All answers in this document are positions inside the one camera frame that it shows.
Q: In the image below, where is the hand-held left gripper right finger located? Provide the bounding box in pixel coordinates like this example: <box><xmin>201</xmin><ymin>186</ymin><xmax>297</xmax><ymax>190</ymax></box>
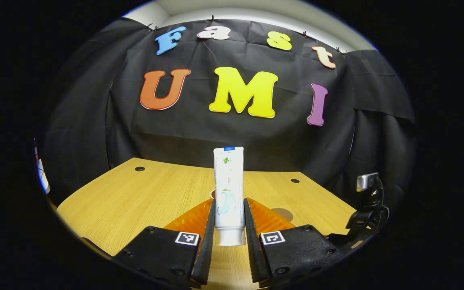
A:
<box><xmin>243</xmin><ymin>197</ymin><xmax>345</xmax><ymax>287</ymax></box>

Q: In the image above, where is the white side table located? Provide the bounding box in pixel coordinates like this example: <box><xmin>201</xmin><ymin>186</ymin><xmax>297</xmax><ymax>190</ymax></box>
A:
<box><xmin>35</xmin><ymin>157</ymin><xmax>51</xmax><ymax>195</ymax></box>

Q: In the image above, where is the black backdrop cloth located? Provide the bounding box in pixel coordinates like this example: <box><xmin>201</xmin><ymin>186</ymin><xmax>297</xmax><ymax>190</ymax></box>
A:
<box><xmin>39</xmin><ymin>18</ymin><xmax>418</xmax><ymax>204</ymax></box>

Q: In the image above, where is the wooden desktop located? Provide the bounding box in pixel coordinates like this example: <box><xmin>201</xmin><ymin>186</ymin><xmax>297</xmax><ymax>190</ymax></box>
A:
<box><xmin>57</xmin><ymin>157</ymin><xmax>357</xmax><ymax>290</ymax></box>

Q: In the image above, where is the white toothpaste tube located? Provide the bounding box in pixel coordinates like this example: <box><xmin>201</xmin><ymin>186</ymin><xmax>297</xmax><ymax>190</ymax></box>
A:
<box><xmin>213</xmin><ymin>147</ymin><xmax>246</xmax><ymax>247</ymax></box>

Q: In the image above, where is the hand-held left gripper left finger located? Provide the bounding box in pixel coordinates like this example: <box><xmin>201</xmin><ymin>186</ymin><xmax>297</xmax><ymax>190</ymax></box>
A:
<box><xmin>113</xmin><ymin>197</ymin><xmax>216</xmax><ymax>288</ymax></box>

